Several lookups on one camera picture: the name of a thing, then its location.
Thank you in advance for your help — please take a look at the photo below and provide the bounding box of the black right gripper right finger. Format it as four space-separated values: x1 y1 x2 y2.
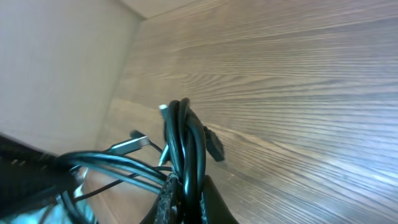
200 175 238 224

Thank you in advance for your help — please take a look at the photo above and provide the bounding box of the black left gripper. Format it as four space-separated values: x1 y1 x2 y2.
1 135 76 218

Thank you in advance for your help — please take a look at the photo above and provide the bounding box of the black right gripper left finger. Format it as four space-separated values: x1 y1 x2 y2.
140 172 182 224

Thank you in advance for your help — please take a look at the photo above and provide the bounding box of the thick black cable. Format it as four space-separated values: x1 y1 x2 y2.
55 97 226 224

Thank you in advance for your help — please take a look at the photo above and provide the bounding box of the thin black usb cable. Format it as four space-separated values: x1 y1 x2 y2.
73 104 172 203

